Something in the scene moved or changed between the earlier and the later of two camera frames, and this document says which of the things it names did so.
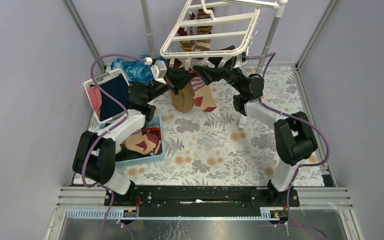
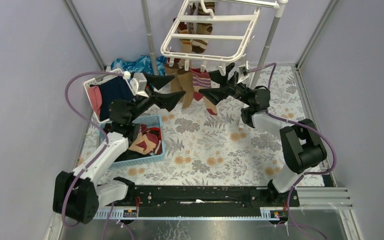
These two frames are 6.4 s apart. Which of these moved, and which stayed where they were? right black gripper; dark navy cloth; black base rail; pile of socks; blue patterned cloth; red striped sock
Moved: red striped sock; right black gripper
Stayed: black base rail; blue patterned cloth; dark navy cloth; pile of socks
